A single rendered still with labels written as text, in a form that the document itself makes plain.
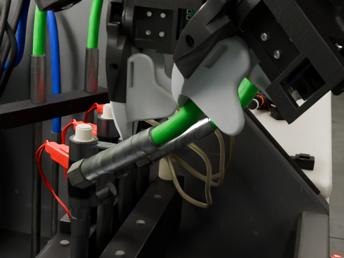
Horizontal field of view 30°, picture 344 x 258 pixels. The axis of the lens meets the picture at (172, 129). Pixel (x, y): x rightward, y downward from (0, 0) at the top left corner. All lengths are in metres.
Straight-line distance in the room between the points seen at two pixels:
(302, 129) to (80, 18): 0.48
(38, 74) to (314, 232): 0.41
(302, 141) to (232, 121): 0.76
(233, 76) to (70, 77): 0.60
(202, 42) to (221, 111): 0.06
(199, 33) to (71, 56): 0.61
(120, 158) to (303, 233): 0.44
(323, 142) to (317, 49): 0.84
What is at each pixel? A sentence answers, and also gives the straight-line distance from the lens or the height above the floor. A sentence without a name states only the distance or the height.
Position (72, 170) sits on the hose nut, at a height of 1.13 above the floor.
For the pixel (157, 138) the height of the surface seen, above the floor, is 1.18.
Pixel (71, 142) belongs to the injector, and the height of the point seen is 1.12.
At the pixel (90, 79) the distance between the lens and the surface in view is 0.86.
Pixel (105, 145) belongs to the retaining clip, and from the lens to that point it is 0.62.
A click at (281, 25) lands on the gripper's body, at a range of 0.32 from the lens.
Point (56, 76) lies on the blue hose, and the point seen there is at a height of 1.11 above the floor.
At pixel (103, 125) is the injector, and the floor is 1.11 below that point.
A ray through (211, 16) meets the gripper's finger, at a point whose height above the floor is 1.28.
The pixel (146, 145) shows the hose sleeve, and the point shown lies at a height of 1.17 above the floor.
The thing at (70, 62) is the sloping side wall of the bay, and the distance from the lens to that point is 0.95.
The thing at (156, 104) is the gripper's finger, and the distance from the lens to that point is 0.57.
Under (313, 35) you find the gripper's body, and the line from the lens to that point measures 0.31.
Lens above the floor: 1.33
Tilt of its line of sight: 18 degrees down
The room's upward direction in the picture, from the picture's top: 5 degrees clockwise
